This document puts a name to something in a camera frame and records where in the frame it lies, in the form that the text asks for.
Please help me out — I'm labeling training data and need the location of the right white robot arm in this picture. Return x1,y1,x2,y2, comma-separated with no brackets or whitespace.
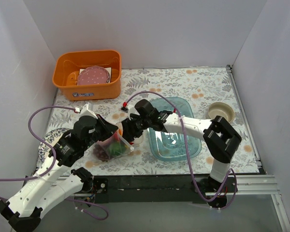
120,99,242,192

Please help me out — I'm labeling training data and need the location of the clear zip top bag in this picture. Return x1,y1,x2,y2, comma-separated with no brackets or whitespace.
93,122,144,162

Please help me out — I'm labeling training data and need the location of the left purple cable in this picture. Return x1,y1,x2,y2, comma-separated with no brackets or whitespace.
0,105,109,220

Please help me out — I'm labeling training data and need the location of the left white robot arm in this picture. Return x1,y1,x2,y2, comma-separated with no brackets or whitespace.
0,116,118,232

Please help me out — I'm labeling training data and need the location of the orange plastic basket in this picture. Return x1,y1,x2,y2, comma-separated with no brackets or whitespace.
52,50,121,101

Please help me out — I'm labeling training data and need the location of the floral tablecloth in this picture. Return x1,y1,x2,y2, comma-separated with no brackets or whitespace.
36,67,261,176

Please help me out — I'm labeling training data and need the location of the beige ceramic bowl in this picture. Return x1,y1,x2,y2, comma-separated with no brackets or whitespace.
207,102,235,123

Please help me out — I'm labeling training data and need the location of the dark red grape bunch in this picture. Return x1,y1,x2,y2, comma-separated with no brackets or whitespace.
93,144,110,161

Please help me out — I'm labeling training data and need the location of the blue patterned plate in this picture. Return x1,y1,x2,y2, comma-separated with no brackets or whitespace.
38,128,72,162

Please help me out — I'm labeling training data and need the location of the aluminium frame rail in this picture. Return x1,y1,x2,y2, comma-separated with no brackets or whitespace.
11,175,290,232

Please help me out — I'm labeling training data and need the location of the purple cable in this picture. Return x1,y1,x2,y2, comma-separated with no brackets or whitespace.
0,105,109,220
120,91,239,209

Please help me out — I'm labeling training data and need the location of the clear blue plastic tray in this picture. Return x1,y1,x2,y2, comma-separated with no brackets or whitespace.
147,97,202,161

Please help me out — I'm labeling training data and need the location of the green lime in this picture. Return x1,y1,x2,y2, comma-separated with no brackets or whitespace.
108,143,126,156

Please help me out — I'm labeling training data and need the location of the pink dotted plate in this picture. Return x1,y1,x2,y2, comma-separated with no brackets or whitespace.
77,66,111,86

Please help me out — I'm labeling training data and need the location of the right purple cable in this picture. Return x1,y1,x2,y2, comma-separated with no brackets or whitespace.
120,91,239,209

